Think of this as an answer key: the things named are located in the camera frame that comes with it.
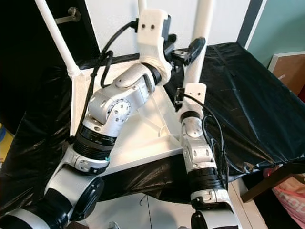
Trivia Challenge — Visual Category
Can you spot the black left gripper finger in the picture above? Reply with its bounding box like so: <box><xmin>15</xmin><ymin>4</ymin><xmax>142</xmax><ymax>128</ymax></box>
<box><xmin>185</xmin><ymin>37</ymin><xmax>206</xmax><ymax>65</ymax></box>

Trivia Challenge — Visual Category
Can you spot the white plastic table leg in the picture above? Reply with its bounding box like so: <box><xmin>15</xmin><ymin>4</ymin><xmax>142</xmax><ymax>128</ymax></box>
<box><xmin>34</xmin><ymin>0</ymin><xmax>81</xmax><ymax>79</ymax></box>
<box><xmin>137</xmin><ymin>0</ymin><xmax>148</xmax><ymax>14</ymax></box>
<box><xmin>183</xmin><ymin>0</ymin><xmax>215</xmax><ymax>86</ymax></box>

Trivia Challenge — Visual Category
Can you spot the white plastic table top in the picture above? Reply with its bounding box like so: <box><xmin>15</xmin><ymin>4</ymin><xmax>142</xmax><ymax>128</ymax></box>
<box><xmin>69</xmin><ymin>67</ymin><xmax>186</xmax><ymax>175</ymax></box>

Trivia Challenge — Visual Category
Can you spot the black plastic table cover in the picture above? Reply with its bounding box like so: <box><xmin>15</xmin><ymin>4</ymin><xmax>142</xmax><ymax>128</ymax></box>
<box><xmin>0</xmin><ymin>42</ymin><xmax>305</xmax><ymax>225</ymax></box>

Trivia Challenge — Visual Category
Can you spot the white framed brown board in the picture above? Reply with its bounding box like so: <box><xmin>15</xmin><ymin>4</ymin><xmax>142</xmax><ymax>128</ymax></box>
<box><xmin>268</xmin><ymin>52</ymin><xmax>305</xmax><ymax>94</ymax></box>

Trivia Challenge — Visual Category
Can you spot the yellow plastic object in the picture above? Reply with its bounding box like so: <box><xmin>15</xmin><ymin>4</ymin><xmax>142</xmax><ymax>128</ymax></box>
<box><xmin>0</xmin><ymin>126</ymin><xmax>8</xmax><ymax>163</ymax></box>

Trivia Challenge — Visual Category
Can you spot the pink clear plastic bag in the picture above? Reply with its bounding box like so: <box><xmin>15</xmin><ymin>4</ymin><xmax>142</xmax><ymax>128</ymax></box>
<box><xmin>272</xmin><ymin>167</ymin><xmax>305</xmax><ymax>215</ymax></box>

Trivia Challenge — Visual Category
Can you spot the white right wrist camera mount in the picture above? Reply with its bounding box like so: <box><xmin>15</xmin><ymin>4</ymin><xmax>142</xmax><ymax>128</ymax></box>
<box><xmin>176</xmin><ymin>83</ymin><xmax>207</xmax><ymax>113</ymax></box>

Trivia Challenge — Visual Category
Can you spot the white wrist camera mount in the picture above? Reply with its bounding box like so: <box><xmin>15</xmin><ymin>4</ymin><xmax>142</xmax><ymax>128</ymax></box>
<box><xmin>136</xmin><ymin>9</ymin><xmax>172</xmax><ymax>82</ymax></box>
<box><xmin>176</xmin><ymin>83</ymin><xmax>207</xmax><ymax>113</ymax></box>

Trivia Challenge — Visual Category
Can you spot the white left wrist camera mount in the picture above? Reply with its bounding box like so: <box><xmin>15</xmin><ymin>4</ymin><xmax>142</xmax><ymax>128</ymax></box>
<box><xmin>136</xmin><ymin>9</ymin><xmax>172</xmax><ymax>82</ymax></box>

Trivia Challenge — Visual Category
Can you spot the dark grey wall trim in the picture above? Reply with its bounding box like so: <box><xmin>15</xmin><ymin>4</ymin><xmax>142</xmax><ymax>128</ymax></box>
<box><xmin>238</xmin><ymin>0</ymin><xmax>265</xmax><ymax>48</ymax></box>

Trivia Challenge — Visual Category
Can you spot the silver door lever handle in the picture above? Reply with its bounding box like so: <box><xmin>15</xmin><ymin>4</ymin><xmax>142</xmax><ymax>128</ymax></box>
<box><xmin>55</xmin><ymin>7</ymin><xmax>81</xmax><ymax>24</ymax></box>

